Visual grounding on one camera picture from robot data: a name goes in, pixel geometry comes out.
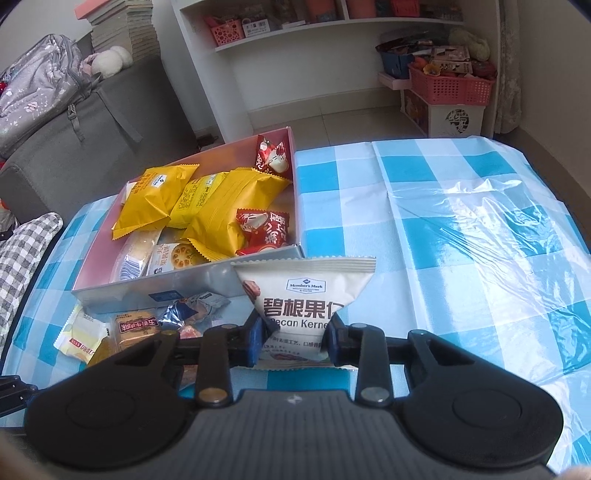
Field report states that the blue truffle candy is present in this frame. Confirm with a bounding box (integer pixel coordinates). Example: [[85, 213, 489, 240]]
[[156, 291, 233, 333]]

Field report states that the white pecan kernel bag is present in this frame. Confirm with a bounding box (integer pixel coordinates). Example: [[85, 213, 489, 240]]
[[232, 257, 377, 370]]

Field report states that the cream yellow snack packet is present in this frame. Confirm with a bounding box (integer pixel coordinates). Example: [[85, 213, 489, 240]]
[[53, 304, 114, 365]]

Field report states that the brown biscuit packet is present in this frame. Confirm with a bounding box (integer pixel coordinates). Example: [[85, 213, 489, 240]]
[[114, 309, 159, 350]]

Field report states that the yellow Member's Mark snack bag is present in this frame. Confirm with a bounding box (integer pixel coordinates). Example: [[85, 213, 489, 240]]
[[112, 164, 199, 240]]

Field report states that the red white snack packet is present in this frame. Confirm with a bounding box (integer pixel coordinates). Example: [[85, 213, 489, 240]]
[[254, 135, 293, 180]]

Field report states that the pink rice crispy bar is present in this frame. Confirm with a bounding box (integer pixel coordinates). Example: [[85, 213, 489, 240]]
[[179, 325, 204, 390]]

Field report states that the lotus root chip packet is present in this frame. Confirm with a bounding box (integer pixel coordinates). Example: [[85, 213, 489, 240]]
[[145, 242, 207, 276]]

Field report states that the long yellow snack pack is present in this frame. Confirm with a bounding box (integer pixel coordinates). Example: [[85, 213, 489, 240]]
[[181, 168, 290, 262]]

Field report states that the small red candy packet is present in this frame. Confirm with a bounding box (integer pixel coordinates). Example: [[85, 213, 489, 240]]
[[235, 209, 290, 256]]

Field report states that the pink cardboard box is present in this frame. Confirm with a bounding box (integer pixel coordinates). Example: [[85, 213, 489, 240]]
[[71, 126, 304, 314]]

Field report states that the clear cracker packet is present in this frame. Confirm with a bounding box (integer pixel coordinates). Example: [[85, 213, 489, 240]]
[[110, 230, 161, 283]]

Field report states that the grey checkered cushion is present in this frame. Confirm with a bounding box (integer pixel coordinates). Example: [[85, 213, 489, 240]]
[[0, 212, 63, 348]]

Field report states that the blue checkered tablecloth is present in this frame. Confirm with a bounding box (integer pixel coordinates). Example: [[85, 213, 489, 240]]
[[2, 137, 590, 479]]

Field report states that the small yellow snack pack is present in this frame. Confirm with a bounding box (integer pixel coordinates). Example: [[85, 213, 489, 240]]
[[168, 172, 228, 229]]

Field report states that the white storage box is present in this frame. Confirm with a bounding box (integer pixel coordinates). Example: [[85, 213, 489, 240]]
[[401, 89, 485, 138]]

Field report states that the grey sofa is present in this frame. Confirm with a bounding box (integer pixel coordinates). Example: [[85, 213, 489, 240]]
[[1, 57, 198, 223]]

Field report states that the red plastic basket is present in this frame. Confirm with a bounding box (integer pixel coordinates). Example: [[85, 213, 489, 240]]
[[409, 67, 495, 106]]

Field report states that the blue storage bin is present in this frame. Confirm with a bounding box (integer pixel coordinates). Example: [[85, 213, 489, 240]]
[[376, 46, 415, 80]]

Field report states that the white bookshelf desk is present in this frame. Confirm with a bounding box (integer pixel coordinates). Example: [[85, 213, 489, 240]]
[[172, 1, 501, 142]]

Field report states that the white plush toy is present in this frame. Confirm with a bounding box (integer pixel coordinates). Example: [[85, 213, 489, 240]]
[[90, 46, 133, 79]]

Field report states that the silver grey backpack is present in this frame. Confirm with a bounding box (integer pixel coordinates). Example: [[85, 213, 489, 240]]
[[1, 34, 97, 159]]

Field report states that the small pink shelf basket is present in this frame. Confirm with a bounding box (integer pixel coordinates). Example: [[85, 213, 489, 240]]
[[211, 19, 245, 47]]

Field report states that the stack of books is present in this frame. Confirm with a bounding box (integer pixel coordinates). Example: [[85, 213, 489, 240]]
[[74, 0, 160, 61]]

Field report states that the pink pen cup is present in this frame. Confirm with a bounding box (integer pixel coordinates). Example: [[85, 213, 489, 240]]
[[305, 0, 338, 23]]

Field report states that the small red shelf basket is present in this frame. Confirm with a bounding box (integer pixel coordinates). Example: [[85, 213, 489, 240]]
[[391, 0, 421, 18]]

